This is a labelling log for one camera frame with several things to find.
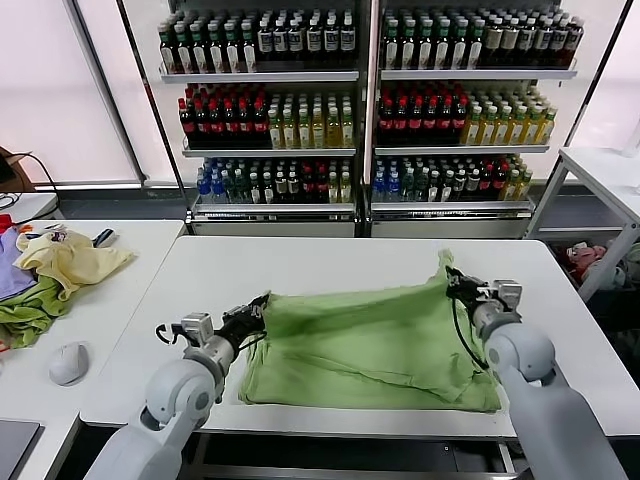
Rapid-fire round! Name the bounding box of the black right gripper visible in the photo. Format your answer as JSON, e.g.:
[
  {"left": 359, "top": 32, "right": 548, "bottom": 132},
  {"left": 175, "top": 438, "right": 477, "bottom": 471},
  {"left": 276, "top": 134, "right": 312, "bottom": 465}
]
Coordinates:
[{"left": 444, "top": 266, "right": 494, "bottom": 305}]

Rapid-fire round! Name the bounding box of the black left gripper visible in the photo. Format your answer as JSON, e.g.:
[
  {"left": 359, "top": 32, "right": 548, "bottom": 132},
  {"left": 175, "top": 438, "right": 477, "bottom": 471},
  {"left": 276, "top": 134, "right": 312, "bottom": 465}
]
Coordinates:
[{"left": 218, "top": 293, "right": 272, "bottom": 343}]

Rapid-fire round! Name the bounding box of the light green t-shirt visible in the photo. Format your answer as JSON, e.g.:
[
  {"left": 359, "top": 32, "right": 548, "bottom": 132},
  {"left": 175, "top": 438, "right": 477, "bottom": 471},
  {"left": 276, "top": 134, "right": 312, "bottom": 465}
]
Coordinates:
[{"left": 238, "top": 248, "right": 503, "bottom": 414}]

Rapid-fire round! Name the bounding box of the pink clothes pile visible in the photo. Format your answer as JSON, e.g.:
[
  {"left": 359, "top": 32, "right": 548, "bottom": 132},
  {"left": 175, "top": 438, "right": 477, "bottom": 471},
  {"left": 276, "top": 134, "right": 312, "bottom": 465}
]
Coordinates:
[{"left": 564, "top": 242, "right": 609, "bottom": 282}]

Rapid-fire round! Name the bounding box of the grey green clothes pile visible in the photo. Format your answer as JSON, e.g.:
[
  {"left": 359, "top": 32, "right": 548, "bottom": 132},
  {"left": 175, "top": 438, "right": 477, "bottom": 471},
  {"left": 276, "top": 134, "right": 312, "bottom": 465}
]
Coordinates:
[{"left": 607, "top": 243, "right": 640, "bottom": 292}]

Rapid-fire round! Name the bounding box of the red cap cola bottle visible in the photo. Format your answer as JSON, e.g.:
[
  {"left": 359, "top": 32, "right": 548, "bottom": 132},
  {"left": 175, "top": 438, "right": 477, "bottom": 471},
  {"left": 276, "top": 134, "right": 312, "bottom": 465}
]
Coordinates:
[
  {"left": 452, "top": 98, "right": 469, "bottom": 146},
  {"left": 392, "top": 98, "right": 409, "bottom": 146},
  {"left": 208, "top": 99, "right": 224, "bottom": 149},
  {"left": 422, "top": 98, "right": 439, "bottom": 146},
  {"left": 222, "top": 99, "right": 238, "bottom": 149},
  {"left": 407, "top": 98, "right": 424, "bottom": 146},
  {"left": 437, "top": 98, "right": 454, "bottom": 146},
  {"left": 194, "top": 99, "right": 210, "bottom": 149},
  {"left": 236, "top": 99, "right": 253, "bottom": 149},
  {"left": 179, "top": 99, "right": 196, "bottom": 149},
  {"left": 251, "top": 99, "right": 268, "bottom": 149},
  {"left": 377, "top": 98, "right": 394, "bottom": 146}
]

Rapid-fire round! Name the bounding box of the pale yellow garment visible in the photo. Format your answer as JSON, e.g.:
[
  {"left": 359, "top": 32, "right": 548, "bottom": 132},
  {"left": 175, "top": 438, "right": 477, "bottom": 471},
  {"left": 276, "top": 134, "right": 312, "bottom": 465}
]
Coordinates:
[{"left": 13, "top": 230, "right": 137, "bottom": 301}]

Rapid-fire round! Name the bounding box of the white computer mouse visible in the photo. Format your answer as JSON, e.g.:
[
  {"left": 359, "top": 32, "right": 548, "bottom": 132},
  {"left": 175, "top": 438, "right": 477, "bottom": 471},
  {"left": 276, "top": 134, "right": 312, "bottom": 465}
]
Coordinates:
[{"left": 48, "top": 342, "right": 92, "bottom": 387}]

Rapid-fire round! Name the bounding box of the beverage display shelf unit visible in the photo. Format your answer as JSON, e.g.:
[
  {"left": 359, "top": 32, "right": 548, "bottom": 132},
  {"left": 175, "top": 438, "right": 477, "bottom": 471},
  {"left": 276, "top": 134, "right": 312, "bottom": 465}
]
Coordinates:
[
  {"left": 158, "top": 0, "right": 364, "bottom": 239},
  {"left": 367, "top": 0, "right": 579, "bottom": 240}
]

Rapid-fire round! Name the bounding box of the green cap brown bottle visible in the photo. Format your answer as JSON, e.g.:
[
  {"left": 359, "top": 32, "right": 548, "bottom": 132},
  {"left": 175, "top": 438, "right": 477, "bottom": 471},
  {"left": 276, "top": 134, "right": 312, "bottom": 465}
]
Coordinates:
[
  {"left": 240, "top": 25, "right": 258, "bottom": 75},
  {"left": 399, "top": 22, "right": 417, "bottom": 71},
  {"left": 416, "top": 22, "right": 434, "bottom": 71},
  {"left": 450, "top": 22, "right": 468, "bottom": 71},
  {"left": 433, "top": 22, "right": 451, "bottom": 71},
  {"left": 192, "top": 25, "right": 209, "bottom": 75},
  {"left": 467, "top": 22, "right": 485, "bottom": 71},
  {"left": 383, "top": 22, "right": 401, "bottom": 71},
  {"left": 160, "top": 25, "right": 177, "bottom": 75},
  {"left": 224, "top": 25, "right": 241, "bottom": 75},
  {"left": 176, "top": 25, "right": 193, "bottom": 75},
  {"left": 208, "top": 25, "right": 225, "bottom": 75}
]

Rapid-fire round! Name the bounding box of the crumpled green garment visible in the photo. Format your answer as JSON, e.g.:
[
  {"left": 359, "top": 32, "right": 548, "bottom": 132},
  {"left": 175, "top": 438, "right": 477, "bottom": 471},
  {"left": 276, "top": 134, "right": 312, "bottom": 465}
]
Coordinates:
[{"left": 0, "top": 274, "right": 71, "bottom": 350}]

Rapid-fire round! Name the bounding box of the dark bottle pale label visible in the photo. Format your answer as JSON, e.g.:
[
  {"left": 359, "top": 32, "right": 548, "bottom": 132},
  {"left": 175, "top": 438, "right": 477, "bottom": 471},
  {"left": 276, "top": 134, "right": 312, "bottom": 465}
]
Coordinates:
[
  {"left": 548, "top": 19, "right": 565, "bottom": 70},
  {"left": 564, "top": 19, "right": 584, "bottom": 70},
  {"left": 517, "top": 19, "right": 534, "bottom": 70},
  {"left": 484, "top": 19, "right": 502, "bottom": 70},
  {"left": 532, "top": 19, "right": 549, "bottom": 70},
  {"left": 500, "top": 19, "right": 518, "bottom": 70}
]

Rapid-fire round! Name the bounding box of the purple garment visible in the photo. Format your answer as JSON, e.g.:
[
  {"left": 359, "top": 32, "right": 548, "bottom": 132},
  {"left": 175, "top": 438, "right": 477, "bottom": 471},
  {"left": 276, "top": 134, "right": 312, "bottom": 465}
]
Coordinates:
[{"left": 0, "top": 232, "right": 39, "bottom": 302}]

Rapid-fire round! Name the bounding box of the dark bottle white printed label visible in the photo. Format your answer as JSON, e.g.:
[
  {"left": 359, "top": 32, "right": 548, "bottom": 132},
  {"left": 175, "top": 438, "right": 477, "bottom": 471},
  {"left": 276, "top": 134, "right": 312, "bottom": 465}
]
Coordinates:
[
  {"left": 257, "top": 18, "right": 274, "bottom": 64},
  {"left": 288, "top": 18, "right": 306, "bottom": 64},
  {"left": 273, "top": 18, "right": 290, "bottom": 64},
  {"left": 338, "top": 18, "right": 356, "bottom": 64},
  {"left": 322, "top": 18, "right": 340, "bottom": 64},
  {"left": 305, "top": 18, "right": 323, "bottom": 64}
]

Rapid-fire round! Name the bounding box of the brown cardboard box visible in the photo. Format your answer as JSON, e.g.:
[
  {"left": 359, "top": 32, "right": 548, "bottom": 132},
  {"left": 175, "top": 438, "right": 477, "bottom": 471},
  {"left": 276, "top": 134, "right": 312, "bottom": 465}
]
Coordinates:
[{"left": 0, "top": 147, "right": 34, "bottom": 194}]

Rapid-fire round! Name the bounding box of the grey laptop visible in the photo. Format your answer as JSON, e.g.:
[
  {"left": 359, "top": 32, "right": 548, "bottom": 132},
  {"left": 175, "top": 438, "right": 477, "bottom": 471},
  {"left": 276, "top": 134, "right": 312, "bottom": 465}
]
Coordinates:
[{"left": 0, "top": 419, "right": 42, "bottom": 480}]

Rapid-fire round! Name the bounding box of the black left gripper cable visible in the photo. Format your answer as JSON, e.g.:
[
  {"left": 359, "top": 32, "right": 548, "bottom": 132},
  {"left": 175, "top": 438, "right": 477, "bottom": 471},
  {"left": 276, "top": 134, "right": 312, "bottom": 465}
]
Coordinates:
[{"left": 238, "top": 328, "right": 267, "bottom": 352}]

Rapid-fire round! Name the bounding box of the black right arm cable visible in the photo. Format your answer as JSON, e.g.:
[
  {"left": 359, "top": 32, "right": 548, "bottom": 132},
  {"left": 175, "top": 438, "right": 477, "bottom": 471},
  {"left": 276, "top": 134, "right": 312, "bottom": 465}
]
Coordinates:
[{"left": 449, "top": 294, "right": 492, "bottom": 372}]

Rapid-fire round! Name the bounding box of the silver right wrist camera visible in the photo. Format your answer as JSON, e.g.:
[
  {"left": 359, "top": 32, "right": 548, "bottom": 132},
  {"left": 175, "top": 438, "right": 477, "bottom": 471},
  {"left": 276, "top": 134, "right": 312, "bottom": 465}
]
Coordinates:
[{"left": 492, "top": 280, "right": 524, "bottom": 314}]

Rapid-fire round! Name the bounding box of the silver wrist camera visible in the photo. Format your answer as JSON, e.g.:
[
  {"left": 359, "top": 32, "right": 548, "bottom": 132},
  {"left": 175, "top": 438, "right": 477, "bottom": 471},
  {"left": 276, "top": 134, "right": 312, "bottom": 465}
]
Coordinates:
[
  {"left": 492, "top": 280, "right": 524, "bottom": 314},
  {"left": 179, "top": 311, "right": 215, "bottom": 347}
]

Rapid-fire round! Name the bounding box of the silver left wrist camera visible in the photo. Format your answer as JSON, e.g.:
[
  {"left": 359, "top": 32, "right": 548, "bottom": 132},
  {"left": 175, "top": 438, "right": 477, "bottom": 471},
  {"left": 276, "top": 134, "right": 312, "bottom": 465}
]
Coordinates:
[{"left": 179, "top": 311, "right": 215, "bottom": 347}]

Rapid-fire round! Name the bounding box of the black left camera cable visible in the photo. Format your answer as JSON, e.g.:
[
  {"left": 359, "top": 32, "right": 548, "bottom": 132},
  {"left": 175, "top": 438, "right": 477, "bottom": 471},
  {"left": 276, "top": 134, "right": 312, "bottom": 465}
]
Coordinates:
[{"left": 155, "top": 323, "right": 184, "bottom": 346}]

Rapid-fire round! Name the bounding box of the white metal frame table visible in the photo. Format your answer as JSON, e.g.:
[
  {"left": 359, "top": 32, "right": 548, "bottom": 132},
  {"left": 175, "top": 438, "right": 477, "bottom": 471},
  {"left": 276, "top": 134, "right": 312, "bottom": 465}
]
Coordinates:
[{"left": 524, "top": 147, "right": 640, "bottom": 304}]

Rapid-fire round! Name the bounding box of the black power cable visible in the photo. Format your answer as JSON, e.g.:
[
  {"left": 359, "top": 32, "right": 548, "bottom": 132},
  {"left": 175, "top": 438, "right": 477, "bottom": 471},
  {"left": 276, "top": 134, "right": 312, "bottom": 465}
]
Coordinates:
[{"left": 22, "top": 152, "right": 58, "bottom": 221}]

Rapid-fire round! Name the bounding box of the grey slanted window post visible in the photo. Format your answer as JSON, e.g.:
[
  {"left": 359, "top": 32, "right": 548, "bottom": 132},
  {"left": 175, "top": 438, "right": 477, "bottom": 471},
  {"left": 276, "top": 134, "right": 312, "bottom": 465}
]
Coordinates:
[{"left": 67, "top": 0, "right": 149, "bottom": 189}]

